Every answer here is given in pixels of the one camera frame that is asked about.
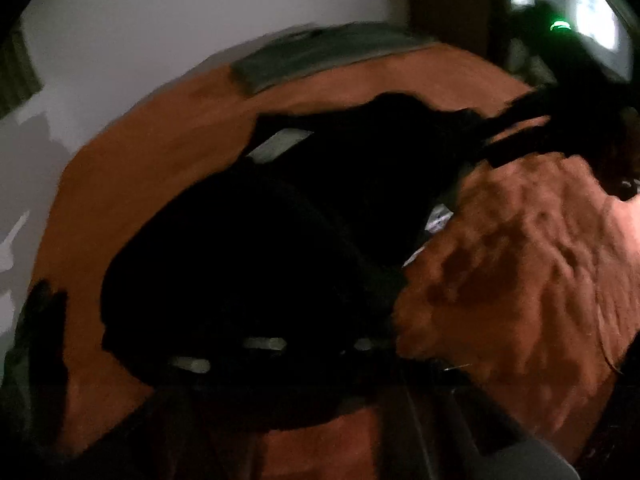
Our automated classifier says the window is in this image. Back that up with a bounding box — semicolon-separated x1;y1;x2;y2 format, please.
505;0;632;63

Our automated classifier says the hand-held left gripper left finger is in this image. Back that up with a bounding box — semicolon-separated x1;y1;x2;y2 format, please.
100;330;313;480

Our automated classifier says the grey-green folded cloth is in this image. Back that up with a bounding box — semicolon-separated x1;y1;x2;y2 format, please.
231;22;431;97

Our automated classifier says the orange fuzzy blanket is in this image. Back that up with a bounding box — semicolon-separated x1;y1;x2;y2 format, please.
27;42;640;480

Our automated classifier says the black garment white print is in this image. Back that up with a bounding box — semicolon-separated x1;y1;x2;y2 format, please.
100;91;493;431

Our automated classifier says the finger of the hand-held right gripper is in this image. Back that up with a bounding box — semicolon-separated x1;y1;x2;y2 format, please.
477;87;556;136
485;125;566;168

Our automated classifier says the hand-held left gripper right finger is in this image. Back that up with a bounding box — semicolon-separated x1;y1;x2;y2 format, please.
325;335;581;480

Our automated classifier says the slatted wall vent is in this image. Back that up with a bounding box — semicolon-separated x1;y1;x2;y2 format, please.
0;30;42;111

